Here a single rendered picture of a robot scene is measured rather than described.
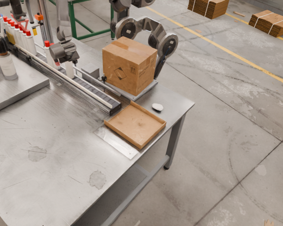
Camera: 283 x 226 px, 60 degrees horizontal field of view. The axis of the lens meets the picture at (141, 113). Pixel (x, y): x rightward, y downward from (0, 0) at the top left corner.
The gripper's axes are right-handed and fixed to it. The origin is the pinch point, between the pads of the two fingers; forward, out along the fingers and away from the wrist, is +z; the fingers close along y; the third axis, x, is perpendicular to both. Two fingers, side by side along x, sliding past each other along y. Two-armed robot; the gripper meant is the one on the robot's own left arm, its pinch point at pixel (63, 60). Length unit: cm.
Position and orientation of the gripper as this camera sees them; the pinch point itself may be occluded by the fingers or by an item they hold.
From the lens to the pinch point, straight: 152.4
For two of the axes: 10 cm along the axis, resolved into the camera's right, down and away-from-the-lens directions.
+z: -4.6, 1.9, 8.7
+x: 4.6, 8.9, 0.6
